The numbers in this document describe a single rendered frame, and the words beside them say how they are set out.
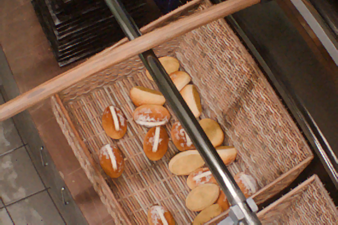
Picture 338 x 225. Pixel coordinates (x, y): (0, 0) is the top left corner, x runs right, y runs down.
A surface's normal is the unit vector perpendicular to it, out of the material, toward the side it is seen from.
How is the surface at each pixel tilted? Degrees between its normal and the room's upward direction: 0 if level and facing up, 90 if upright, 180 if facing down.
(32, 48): 0
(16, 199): 0
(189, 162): 41
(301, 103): 70
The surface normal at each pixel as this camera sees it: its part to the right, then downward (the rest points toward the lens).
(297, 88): -0.78, 0.20
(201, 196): -0.20, -0.04
